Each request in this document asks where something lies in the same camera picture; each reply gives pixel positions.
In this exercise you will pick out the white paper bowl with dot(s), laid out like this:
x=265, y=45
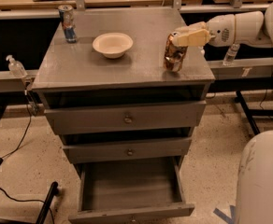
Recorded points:
x=113, y=45

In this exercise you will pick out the blue silver energy drink can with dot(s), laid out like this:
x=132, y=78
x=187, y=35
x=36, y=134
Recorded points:
x=67, y=22

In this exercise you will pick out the black chair base leg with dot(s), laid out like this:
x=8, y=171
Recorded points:
x=53, y=191

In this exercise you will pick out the clear plastic water bottle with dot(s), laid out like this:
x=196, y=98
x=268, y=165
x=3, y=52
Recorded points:
x=231, y=54

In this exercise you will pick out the small white pump bottle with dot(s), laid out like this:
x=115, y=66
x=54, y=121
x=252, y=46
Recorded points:
x=202, y=50

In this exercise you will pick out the grey drawer cabinet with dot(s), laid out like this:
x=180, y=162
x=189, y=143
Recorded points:
x=76, y=75

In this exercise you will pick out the top grey drawer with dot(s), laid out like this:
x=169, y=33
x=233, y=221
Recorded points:
x=119, y=118

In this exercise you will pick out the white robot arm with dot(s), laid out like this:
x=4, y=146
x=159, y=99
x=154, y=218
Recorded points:
x=254, y=202

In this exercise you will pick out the bottom grey drawer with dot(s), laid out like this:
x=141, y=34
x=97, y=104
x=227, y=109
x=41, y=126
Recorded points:
x=128, y=192

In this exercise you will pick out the left clear sanitizer pump bottle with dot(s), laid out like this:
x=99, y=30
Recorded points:
x=16, y=68

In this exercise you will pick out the grey drawer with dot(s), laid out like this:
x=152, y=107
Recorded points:
x=128, y=192
x=127, y=150
x=119, y=118

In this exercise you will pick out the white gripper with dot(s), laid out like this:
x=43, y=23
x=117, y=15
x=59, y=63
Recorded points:
x=221, y=32

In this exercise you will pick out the black table leg with caster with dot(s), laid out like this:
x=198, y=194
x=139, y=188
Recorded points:
x=251, y=113

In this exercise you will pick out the middle grey drawer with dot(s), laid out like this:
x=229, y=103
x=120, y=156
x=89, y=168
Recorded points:
x=127, y=150

